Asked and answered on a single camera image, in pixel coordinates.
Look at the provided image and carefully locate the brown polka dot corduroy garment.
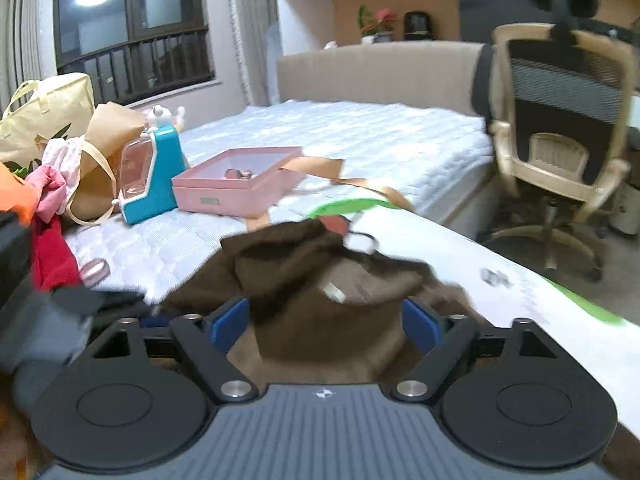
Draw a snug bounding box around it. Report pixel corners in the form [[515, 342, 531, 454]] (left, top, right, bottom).
[[163, 220, 485, 388]]

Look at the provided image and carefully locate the red knitted garment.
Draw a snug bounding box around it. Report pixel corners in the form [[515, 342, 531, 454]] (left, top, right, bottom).
[[30, 216, 81, 292]]

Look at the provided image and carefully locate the white height chart play mat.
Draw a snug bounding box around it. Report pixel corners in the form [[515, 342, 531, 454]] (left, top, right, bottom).
[[307, 198, 639, 434]]

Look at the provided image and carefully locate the small pink oval device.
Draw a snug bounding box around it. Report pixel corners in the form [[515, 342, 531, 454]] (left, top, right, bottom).
[[79, 258, 111, 288]]

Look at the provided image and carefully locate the orange pumpkin plush costume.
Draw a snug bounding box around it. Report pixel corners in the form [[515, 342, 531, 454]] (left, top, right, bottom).
[[0, 162, 39, 226]]

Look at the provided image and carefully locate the brown kraft paper bag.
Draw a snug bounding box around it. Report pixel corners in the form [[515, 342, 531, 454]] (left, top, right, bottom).
[[66, 102, 145, 226]]

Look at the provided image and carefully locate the pink rectangular gift box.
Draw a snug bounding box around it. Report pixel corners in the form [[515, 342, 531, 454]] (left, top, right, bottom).
[[171, 146, 305, 219]]

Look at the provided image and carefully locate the pink white clothing pile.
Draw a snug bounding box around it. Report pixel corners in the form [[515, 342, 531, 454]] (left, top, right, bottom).
[[26, 136, 84, 224]]

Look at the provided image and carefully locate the white quilted mattress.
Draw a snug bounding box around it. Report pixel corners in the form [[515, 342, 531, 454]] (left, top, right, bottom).
[[66, 101, 494, 304]]

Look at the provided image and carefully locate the blue white toy case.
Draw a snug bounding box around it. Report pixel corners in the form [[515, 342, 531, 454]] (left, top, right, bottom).
[[117, 126, 186, 226]]

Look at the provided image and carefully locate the yellow tote bag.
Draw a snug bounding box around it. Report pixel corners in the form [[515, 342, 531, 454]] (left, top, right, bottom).
[[1, 73, 96, 169]]

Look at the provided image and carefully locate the white waste bin with face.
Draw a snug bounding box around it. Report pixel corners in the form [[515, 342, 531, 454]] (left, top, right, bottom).
[[608, 181, 640, 237]]

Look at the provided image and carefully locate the beige upholstered bed headboard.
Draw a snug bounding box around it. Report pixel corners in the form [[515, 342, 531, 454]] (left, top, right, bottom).
[[277, 40, 491, 117]]

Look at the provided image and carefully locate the beige black office chair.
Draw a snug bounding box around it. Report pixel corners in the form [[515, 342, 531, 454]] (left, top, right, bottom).
[[480, 0, 638, 282]]

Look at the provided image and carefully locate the dark window with railing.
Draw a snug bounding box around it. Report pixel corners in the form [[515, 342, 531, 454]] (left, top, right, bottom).
[[53, 0, 215, 104]]

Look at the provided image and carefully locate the black round speaker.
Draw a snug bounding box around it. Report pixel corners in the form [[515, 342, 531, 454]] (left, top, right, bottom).
[[404, 11, 434, 41]]

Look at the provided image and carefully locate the potted red green plant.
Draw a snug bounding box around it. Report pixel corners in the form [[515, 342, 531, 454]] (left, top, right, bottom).
[[358, 6, 397, 44]]

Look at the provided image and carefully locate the white curtain right of window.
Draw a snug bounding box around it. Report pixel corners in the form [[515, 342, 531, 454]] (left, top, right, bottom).
[[229, 0, 278, 106]]

